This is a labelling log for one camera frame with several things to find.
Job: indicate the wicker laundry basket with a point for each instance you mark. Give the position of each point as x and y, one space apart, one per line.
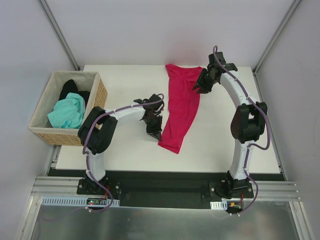
86 81

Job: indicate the left aluminium frame post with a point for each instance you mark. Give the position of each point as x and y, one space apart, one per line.
58 33

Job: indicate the right aluminium frame post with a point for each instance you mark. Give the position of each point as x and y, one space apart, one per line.
277 34

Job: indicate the teal t shirt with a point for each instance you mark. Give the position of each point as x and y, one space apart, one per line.
68 113

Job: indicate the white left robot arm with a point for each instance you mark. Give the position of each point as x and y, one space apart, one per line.
97 130

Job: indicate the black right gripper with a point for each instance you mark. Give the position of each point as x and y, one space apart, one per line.
205 79

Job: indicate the aluminium frame post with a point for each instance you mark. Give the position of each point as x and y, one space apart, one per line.
58 33
277 34

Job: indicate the right white cable duct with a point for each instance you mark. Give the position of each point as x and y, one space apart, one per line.
219 205

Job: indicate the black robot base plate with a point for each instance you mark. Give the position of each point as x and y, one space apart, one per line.
179 190

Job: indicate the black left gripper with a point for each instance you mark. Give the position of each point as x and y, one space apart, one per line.
153 126

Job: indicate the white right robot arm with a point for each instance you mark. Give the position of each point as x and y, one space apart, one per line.
249 120

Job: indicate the black t shirt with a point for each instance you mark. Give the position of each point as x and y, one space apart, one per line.
71 87

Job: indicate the white cable duct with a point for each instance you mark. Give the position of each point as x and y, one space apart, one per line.
68 201
219 205

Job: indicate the pink t shirt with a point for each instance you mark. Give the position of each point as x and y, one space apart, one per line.
183 105

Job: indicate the left white cable duct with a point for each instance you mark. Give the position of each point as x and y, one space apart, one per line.
68 201

